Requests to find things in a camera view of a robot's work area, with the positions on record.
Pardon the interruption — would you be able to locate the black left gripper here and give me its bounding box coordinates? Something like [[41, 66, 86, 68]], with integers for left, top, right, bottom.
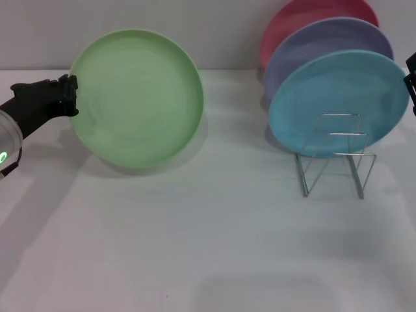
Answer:
[[0, 74, 80, 141]]

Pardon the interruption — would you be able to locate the green round plastic plate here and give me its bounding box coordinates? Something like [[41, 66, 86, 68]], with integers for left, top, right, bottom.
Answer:
[[69, 28, 205, 169]]

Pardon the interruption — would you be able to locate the blue round plastic plate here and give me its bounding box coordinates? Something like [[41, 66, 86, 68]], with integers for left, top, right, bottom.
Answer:
[[268, 49, 411, 160]]

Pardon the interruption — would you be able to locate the purple round plastic plate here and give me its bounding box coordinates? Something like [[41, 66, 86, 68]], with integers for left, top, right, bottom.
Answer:
[[263, 16, 395, 100]]

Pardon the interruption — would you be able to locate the pink round plastic plate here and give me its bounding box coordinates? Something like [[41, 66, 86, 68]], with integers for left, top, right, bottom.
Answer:
[[259, 0, 380, 71]]

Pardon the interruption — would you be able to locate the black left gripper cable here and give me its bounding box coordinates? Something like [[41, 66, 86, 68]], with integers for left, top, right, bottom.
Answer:
[[0, 148, 23, 179]]

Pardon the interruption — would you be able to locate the silver wire plate rack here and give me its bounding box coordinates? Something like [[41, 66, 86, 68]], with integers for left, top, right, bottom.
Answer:
[[294, 112, 378, 199]]

